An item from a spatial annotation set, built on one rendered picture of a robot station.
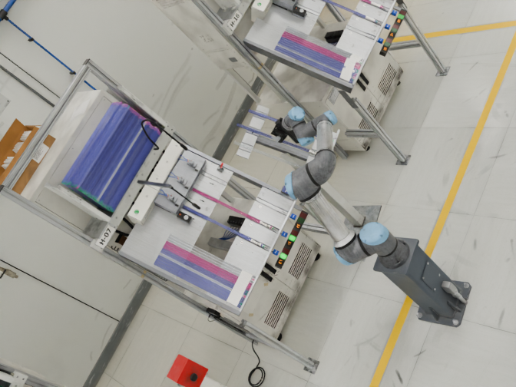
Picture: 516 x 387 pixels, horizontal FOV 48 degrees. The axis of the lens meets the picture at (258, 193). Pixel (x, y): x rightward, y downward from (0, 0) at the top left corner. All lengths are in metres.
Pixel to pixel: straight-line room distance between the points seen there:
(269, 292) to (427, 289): 1.04
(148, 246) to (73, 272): 1.63
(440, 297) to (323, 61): 1.50
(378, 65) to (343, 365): 2.03
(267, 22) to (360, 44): 0.58
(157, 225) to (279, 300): 0.96
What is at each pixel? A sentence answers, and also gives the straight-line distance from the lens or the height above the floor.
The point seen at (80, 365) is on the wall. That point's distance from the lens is 4.91.
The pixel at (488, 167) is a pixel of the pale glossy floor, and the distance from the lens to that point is 3.61.
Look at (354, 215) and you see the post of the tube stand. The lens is 3.71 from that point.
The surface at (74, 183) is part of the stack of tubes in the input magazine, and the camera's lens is 2.93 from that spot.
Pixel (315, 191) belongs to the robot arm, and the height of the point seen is 1.07.
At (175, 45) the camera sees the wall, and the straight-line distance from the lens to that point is 5.03.
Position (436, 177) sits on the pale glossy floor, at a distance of 3.72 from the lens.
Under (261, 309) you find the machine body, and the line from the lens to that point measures 3.54.
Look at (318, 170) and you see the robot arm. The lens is 2.50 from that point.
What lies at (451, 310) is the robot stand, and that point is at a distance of 3.17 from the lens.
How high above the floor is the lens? 2.72
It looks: 36 degrees down
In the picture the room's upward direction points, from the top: 50 degrees counter-clockwise
